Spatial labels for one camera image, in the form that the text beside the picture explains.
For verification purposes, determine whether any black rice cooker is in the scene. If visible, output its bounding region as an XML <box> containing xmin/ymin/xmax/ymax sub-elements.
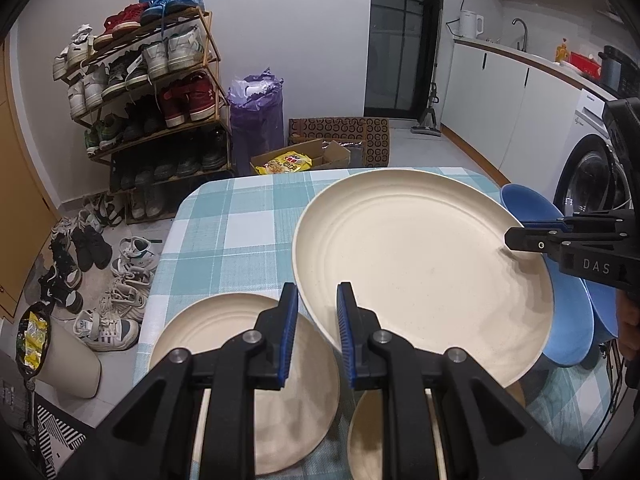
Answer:
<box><xmin>597</xmin><ymin>45</ymin><xmax>640</xmax><ymax>101</ymax></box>

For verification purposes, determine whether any black glass door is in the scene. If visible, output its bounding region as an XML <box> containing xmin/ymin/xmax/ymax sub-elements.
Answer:
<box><xmin>363</xmin><ymin>0</ymin><xmax>443</xmax><ymax>120</ymax></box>

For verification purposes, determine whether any white kitchen cabinet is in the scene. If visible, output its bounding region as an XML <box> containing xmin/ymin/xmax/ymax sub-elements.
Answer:
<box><xmin>440</xmin><ymin>37</ymin><xmax>608</xmax><ymax>181</ymax></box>

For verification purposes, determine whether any purple plastic bag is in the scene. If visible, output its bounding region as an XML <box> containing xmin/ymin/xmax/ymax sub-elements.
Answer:
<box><xmin>227</xmin><ymin>67</ymin><xmax>287</xmax><ymax>173</ymax></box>

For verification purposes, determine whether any person's right hand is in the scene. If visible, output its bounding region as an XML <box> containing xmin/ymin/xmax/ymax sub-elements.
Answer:
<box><xmin>618</xmin><ymin>294</ymin><xmax>640</xmax><ymax>358</ymax></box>

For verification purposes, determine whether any teal checked tablecloth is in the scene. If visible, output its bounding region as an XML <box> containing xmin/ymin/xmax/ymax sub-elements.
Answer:
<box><xmin>132</xmin><ymin>166</ymin><xmax>621</xmax><ymax>480</ymax></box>

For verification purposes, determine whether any white electric kettle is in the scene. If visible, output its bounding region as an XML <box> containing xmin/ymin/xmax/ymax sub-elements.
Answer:
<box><xmin>457</xmin><ymin>9</ymin><xmax>486</xmax><ymax>41</ymax></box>

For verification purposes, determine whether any large cream plate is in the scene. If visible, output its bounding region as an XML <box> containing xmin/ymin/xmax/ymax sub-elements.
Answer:
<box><xmin>291</xmin><ymin>170</ymin><xmax>556</xmax><ymax>388</ymax></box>

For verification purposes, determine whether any brown cardboard box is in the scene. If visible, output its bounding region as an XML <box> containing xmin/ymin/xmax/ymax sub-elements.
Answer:
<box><xmin>250</xmin><ymin>139</ymin><xmax>353</xmax><ymax>177</ymax></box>

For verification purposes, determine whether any black and white striped rug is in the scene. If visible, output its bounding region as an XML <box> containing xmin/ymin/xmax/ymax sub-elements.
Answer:
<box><xmin>20</xmin><ymin>402</ymin><xmax>96</xmax><ymax>466</ymax></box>

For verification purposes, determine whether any upright floor mop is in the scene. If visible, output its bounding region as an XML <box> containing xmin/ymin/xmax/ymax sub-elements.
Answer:
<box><xmin>410</xmin><ymin>0</ymin><xmax>446</xmax><ymax>136</ymax></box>

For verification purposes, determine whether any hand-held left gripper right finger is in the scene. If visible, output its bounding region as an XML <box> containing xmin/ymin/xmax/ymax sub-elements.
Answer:
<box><xmin>336</xmin><ymin>282</ymin><xmax>583</xmax><ymax>480</ymax></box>

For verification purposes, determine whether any white washing machine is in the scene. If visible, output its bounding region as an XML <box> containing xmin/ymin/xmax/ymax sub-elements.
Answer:
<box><xmin>552</xmin><ymin>87</ymin><xmax>632</xmax><ymax>228</ymax></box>

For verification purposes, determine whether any small cream plate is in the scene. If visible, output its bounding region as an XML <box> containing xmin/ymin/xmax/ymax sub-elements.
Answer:
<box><xmin>347</xmin><ymin>382</ymin><xmax>526</xmax><ymax>480</ymax></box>

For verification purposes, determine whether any chrome faucet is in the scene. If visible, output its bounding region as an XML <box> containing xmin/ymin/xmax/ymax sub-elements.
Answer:
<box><xmin>511</xmin><ymin>17</ymin><xmax>530</xmax><ymax>53</ymax></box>

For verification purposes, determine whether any red box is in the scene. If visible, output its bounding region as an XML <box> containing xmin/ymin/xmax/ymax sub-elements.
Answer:
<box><xmin>569</xmin><ymin>51</ymin><xmax>603</xmax><ymax>78</ymax></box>

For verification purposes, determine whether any yellow snack packet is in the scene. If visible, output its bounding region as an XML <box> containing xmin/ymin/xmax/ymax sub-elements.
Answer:
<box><xmin>262</xmin><ymin>151</ymin><xmax>313</xmax><ymax>176</ymax></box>

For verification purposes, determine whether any blue bowl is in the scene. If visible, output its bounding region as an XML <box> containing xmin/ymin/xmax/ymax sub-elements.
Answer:
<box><xmin>584</xmin><ymin>280</ymin><xmax>621</xmax><ymax>343</ymax></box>
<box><xmin>500</xmin><ymin>183</ymin><xmax>597</xmax><ymax>368</ymax></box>

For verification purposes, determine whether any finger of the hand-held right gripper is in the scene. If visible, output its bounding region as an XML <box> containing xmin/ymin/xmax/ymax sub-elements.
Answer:
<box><xmin>504</xmin><ymin>227</ymin><xmax>618</xmax><ymax>257</ymax></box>
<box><xmin>521</xmin><ymin>211</ymin><xmax>636</xmax><ymax>233</ymax></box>

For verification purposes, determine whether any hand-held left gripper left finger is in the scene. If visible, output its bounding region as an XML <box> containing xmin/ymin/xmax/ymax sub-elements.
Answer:
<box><xmin>57</xmin><ymin>282</ymin><xmax>301</xmax><ymax>480</ymax></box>

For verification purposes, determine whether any pile of scattered sneakers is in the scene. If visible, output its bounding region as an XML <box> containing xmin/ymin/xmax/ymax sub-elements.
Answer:
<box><xmin>37</xmin><ymin>192</ymin><xmax>163</xmax><ymax>353</ymax></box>

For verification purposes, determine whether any wooden door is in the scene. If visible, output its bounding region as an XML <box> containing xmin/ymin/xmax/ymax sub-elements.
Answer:
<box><xmin>0</xmin><ymin>45</ymin><xmax>61</xmax><ymax>321</ymax></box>

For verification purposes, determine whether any medium cream plate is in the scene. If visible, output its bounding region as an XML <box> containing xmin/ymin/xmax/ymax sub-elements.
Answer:
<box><xmin>148</xmin><ymin>292</ymin><xmax>341</xmax><ymax>473</ymax></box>

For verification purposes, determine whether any shoe rack with shoes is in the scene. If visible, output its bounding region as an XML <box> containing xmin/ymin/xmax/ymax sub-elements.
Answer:
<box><xmin>52</xmin><ymin>0</ymin><xmax>231</xmax><ymax>221</ymax></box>

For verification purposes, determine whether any ring-patterned cardboard sheet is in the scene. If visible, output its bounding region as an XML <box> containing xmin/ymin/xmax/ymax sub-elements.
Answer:
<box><xmin>287</xmin><ymin>116</ymin><xmax>391</xmax><ymax>168</ymax></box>

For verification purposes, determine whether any beige trash bin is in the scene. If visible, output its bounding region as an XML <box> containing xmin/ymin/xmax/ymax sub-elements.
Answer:
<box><xmin>15</xmin><ymin>300</ymin><xmax>103</xmax><ymax>401</ymax></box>

